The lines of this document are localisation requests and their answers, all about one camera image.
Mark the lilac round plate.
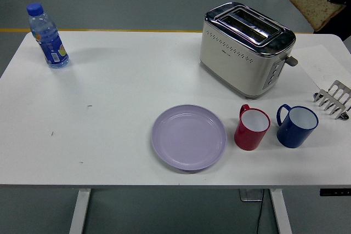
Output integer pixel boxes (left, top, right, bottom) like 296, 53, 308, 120
151, 104, 228, 172

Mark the white paper sheet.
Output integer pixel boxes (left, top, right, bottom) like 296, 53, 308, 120
292, 44, 351, 89

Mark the silver metal toast rack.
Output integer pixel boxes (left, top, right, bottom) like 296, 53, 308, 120
313, 79, 351, 121

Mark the cream and chrome toaster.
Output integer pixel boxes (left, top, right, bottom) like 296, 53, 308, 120
199, 2, 299, 100

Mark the blue mug white inside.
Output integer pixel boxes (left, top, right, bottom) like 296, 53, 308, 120
276, 104, 320, 149

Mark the red mug white inside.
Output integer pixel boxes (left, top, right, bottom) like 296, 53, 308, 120
234, 104, 271, 151

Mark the black table control panel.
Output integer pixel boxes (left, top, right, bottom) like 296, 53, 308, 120
319, 189, 351, 197

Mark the white table leg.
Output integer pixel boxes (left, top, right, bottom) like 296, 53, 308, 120
68, 189, 92, 234
268, 189, 293, 234

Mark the blue-capped plastic drink bottle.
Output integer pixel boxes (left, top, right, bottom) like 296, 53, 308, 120
26, 2, 70, 69

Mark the grey bracket under table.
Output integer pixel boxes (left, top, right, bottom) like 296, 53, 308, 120
238, 189, 264, 202

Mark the black cable under table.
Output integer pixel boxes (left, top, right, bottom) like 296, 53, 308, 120
256, 189, 265, 234

